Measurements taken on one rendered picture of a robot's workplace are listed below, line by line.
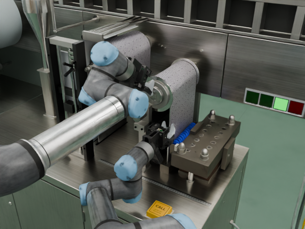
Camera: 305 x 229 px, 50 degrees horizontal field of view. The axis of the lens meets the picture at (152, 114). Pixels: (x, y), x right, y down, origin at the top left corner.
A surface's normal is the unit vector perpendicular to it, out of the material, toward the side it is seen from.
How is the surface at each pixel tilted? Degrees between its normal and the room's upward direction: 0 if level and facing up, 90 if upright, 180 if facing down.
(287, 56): 90
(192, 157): 0
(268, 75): 90
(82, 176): 0
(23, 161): 55
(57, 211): 90
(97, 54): 50
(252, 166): 0
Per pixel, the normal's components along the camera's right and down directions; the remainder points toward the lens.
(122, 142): 0.01, -0.88
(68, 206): -0.51, 0.41
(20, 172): 0.54, 0.09
